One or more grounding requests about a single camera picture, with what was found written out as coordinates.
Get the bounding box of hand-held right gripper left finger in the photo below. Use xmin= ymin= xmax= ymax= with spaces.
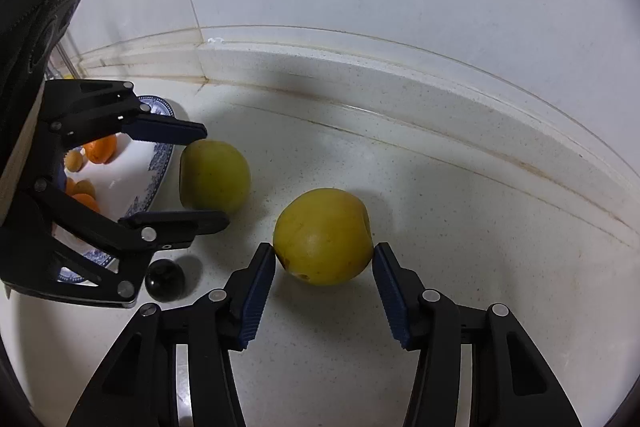
xmin=65 ymin=243 xmax=277 ymax=427

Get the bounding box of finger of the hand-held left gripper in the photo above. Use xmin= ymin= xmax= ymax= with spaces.
xmin=37 ymin=79 xmax=209 ymax=154
xmin=0 ymin=178 xmax=231 ymax=309

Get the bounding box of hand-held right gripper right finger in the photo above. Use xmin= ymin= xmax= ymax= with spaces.
xmin=372 ymin=243 xmax=583 ymax=427

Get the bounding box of blue rimmed white plate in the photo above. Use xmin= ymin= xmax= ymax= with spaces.
xmin=52 ymin=95 xmax=177 ymax=284

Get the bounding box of green apple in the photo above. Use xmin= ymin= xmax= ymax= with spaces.
xmin=179 ymin=140 xmax=251 ymax=214

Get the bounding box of dark plum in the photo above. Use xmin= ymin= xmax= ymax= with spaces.
xmin=145 ymin=258 xmax=186 ymax=300

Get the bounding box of yellow apple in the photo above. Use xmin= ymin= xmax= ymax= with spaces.
xmin=273 ymin=188 xmax=373 ymax=286

